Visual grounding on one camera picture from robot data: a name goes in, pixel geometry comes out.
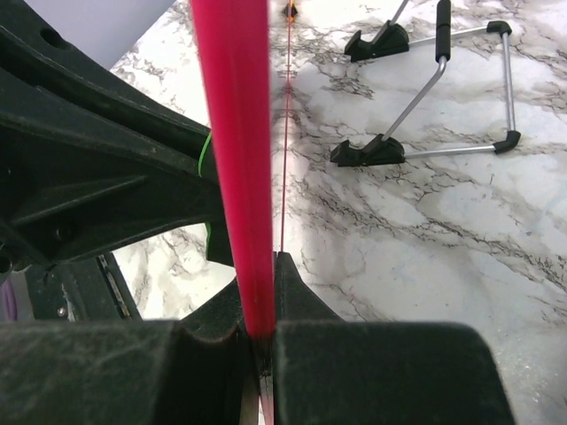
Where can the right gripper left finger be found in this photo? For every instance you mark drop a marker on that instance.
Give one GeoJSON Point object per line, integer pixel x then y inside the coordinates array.
{"type": "Point", "coordinates": [126, 372]}

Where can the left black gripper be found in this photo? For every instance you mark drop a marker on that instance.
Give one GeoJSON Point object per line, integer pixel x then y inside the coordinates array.
{"type": "Point", "coordinates": [89, 164]}

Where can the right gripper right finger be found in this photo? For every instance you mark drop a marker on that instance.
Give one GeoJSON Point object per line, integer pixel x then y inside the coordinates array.
{"type": "Point", "coordinates": [331, 371]}

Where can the pink framed whiteboard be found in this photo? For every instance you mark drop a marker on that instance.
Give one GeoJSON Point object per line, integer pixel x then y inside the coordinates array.
{"type": "Point", "coordinates": [233, 48]}

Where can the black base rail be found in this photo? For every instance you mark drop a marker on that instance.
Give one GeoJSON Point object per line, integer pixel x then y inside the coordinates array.
{"type": "Point", "coordinates": [88, 290]}

